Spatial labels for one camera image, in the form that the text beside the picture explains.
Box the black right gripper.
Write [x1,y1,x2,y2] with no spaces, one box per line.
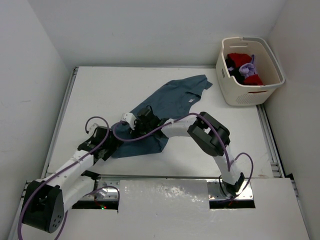
[128,118,153,141]

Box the blue t shirt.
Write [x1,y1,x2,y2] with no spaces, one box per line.
[112,74,212,158]

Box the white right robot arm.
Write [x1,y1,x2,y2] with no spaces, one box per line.
[129,106,245,196]

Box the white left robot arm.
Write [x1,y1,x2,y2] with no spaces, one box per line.
[20,126,123,233]

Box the white front cover panel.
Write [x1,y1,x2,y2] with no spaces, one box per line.
[17,177,311,240]

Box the black garment in basket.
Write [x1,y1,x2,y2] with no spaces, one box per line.
[225,57,245,84]

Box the red garment in basket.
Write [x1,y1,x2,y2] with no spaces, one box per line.
[226,53,252,68]

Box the cream perforated laundry basket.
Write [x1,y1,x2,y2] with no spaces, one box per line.
[216,37,285,106]

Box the lavender garment in basket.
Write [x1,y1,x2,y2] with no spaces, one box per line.
[239,54,258,78]

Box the red garment front of basket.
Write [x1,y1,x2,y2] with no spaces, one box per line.
[243,74,264,86]

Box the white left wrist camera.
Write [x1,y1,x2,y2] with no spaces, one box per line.
[87,123,99,134]

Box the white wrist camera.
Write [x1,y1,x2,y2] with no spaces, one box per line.
[121,112,137,125]
[87,123,99,134]

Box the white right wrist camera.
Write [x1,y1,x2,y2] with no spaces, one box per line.
[121,112,137,125]

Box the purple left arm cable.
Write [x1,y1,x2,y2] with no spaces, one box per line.
[17,116,118,240]

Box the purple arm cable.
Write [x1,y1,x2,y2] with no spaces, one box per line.
[112,112,255,201]
[17,116,118,240]

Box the aluminium table edge rail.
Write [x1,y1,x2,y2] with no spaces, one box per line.
[41,66,79,178]

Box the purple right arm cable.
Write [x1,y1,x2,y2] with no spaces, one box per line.
[112,112,255,201]

